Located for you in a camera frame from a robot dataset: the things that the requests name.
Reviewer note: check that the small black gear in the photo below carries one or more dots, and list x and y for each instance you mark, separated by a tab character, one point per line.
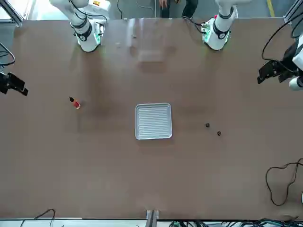
207	125
219	133

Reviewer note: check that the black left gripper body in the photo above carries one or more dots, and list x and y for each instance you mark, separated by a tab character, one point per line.
289	58

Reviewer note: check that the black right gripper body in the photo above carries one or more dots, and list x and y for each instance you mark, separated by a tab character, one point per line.
4	82

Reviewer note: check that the aluminium frame profile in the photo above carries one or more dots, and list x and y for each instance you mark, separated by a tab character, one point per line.
287	17
19	21

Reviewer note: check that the white cabinet with warning label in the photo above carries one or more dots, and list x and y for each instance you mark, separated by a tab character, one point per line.
101	6

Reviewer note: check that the aluminium frame post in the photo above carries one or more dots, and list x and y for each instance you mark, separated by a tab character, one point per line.
152	218

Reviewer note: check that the silver ribbed metal tray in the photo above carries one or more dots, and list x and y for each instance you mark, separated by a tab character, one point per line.
154	120

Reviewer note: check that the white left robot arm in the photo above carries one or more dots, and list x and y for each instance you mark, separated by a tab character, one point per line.
220	35

